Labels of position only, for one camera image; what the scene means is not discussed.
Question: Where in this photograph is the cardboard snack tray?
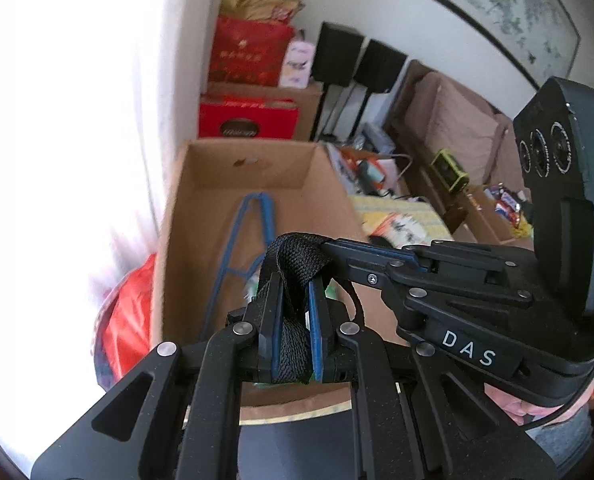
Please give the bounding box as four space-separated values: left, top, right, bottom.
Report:
469 185 532 246

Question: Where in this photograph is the pile of snack packets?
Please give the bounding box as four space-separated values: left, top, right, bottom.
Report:
484 185 535 238

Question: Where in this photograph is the gold bag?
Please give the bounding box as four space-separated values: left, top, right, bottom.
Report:
220 0 305 23

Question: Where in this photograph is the white pink box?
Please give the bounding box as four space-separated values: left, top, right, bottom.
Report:
279 39 314 88

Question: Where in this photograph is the white cable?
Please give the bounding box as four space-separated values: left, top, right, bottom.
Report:
377 155 414 196

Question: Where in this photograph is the dark wooden sofa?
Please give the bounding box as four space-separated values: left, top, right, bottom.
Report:
384 60 542 246

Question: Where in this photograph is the large cardboard box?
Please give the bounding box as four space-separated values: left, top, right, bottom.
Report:
149 139 413 426

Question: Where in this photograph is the red gift box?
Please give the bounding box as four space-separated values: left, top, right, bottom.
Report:
198 97 299 140

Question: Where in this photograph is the black speaker stand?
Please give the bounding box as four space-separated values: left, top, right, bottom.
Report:
349 92 371 139
322 85 348 137

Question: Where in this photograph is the blue plastic hanger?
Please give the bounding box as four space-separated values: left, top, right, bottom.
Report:
199 191 278 341

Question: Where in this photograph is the white sheer curtain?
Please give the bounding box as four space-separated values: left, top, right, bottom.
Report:
0 0 228 411

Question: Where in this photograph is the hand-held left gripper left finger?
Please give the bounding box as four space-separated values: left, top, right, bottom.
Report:
30 272 284 480

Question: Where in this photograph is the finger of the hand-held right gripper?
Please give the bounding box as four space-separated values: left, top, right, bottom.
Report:
368 239 516 275
321 238 534 310

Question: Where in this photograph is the black sandal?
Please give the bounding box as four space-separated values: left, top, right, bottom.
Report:
259 232 367 386

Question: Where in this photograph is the framed ink painting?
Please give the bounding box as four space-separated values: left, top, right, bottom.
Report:
429 0 582 92

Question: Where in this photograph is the white printed paper bag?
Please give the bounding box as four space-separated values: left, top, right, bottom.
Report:
327 142 359 192

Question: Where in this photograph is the white storage box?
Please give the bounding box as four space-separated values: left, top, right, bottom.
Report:
364 124 395 154

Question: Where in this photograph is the brown back cushion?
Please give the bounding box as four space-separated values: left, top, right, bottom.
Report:
492 112 524 191
407 72 508 176

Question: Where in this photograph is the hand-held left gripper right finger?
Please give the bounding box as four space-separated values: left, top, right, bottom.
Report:
307 277 560 480

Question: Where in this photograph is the red plastic bag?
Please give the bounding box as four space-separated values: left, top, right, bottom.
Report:
94 254 158 391

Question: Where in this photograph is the red gift bag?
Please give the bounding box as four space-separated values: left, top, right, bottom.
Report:
208 16 295 88

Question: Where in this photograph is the person's right hand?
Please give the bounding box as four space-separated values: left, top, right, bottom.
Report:
483 384 554 427

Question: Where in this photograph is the green portable radio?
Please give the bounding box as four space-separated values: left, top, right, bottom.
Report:
431 149 466 192

